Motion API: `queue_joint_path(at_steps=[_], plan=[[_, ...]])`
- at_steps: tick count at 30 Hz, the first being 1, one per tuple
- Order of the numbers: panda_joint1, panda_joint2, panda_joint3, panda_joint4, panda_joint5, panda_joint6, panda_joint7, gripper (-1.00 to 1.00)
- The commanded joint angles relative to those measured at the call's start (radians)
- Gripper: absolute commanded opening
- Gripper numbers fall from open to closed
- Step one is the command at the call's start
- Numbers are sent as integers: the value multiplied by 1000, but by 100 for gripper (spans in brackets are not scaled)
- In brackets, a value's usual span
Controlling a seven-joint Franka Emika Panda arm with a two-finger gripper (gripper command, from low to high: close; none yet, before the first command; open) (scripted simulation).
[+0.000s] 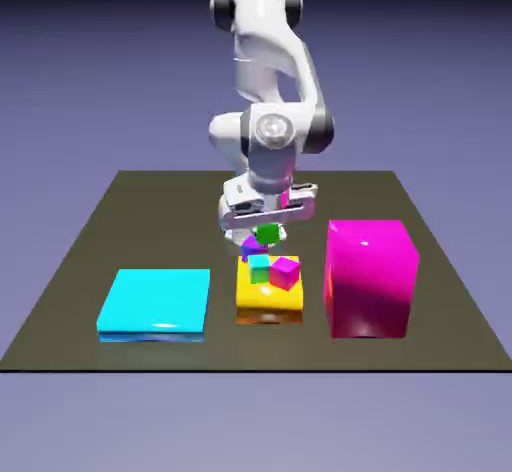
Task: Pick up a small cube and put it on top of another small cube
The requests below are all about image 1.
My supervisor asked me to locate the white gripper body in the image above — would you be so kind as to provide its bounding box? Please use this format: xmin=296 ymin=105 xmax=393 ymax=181
xmin=217 ymin=183 xmax=320 ymax=236

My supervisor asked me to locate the small green cube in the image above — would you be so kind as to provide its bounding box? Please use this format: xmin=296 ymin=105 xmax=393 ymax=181
xmin=255 ymin=222 xmax=282 ymax=247

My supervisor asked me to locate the small purple cube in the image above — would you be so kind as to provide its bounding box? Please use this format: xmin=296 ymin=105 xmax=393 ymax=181
xmin=240 ymin=235 xmax=268 ymax=262

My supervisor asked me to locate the small cyan cube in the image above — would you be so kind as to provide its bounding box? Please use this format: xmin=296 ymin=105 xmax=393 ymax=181
xmin=248 ymin=254 xmax=272 ymax=285

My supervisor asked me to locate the small magenta cube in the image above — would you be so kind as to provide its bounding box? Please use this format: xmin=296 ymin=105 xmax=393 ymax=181
xmin=268 ymin=256 xmax=302 ymax=292

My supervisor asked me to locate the large yellow box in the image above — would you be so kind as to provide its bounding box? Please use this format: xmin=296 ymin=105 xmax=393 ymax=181
xmin=235 ymin=254 xmax=304 ymax=326

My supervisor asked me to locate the large magenta box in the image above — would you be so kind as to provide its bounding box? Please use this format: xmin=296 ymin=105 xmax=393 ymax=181
xmin=324 ymin=218 xmax=421 ymax=340

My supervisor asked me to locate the large cyan box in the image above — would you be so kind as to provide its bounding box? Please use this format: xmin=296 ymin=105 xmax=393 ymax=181
xmin=96 ymin=267 xmax=212 ymax=344

